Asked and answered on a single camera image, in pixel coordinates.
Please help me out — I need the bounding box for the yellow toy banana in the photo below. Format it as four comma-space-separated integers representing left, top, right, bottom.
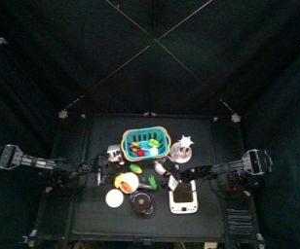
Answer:
114, 173, 125, 189

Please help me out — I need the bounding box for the teal basket with orange rim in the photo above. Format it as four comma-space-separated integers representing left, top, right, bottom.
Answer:
121, 125, 173, 162

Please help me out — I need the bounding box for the green and yellow toy corn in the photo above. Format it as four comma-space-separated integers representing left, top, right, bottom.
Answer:
127, 163, 143, 174

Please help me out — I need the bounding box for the green toy pea pod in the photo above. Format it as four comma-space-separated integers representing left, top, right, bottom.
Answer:
147, 174, 160, 192

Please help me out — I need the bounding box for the white round plate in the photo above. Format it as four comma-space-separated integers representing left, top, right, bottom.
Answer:
105, 189, 125, 209

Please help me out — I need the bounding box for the white toy induction cooker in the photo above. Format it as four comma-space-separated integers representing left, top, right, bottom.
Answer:
168, 174, 200, 215

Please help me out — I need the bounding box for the toy pot with dark lid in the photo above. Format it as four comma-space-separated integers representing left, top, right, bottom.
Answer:
129, 190, 156, 216

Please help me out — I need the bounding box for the white kettle with black handle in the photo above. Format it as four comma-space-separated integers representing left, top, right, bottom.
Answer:
106, 144, 125, 164

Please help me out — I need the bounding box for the white frying pan grey handle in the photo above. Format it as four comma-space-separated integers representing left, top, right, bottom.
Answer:
113, 171, 156, 195

